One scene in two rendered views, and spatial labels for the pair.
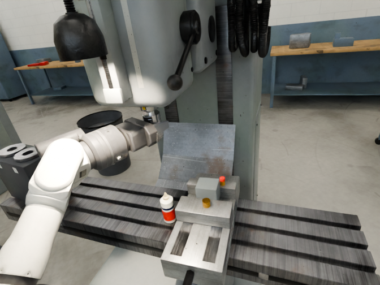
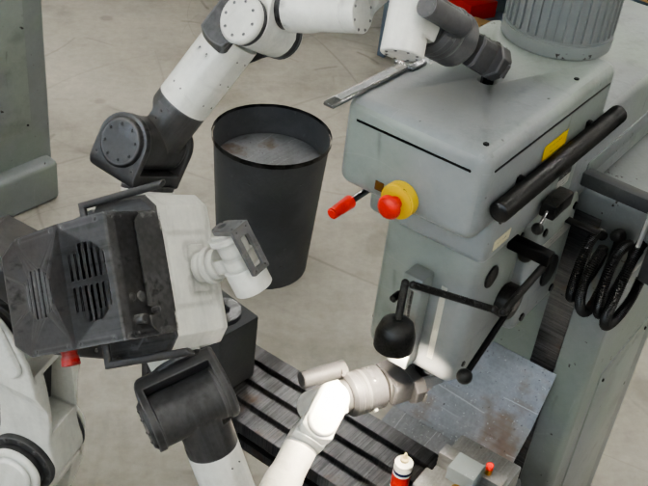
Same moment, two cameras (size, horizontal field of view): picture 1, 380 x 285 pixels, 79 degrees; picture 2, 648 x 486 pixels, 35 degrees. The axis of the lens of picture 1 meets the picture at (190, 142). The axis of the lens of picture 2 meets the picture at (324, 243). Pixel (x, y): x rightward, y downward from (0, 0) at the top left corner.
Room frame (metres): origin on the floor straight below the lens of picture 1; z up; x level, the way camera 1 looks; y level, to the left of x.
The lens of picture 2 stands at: (-0.98, 0.03, 2.63)
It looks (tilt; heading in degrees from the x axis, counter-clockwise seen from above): 36 degrees down; 11
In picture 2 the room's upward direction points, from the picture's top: 7 degrees clockwise
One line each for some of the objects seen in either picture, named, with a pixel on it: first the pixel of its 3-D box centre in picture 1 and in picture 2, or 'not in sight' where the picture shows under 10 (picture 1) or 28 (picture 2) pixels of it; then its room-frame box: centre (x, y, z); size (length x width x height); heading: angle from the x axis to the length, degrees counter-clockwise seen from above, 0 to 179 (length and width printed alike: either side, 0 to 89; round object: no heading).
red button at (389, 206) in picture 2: not in sight; (391, 205); (0.34, 0.19, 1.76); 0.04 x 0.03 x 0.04; 68
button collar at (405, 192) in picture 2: not in sight; (399, 200); (0.36, 0.18, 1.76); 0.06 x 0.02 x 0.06; 68
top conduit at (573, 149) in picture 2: not in sight; (561, 157); (0.55, -0.06, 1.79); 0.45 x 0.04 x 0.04; 158
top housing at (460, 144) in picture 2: not in sight; (482, 119); (0.59, 0.09, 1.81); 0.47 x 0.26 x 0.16; 158
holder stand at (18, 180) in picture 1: (31, 173); (205, 331); (0.77, 0.62, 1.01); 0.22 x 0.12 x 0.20; 61
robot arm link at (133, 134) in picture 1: (124, 139); (385, 384); (0.52, 0.16, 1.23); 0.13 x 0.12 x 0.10; 43
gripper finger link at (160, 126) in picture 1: (160, 128); (431, 382); (0.55, 0.07, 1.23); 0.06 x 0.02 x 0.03; 133
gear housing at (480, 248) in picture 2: not in sight; (476, 177); (0.62, 0.08, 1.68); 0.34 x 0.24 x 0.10; 158
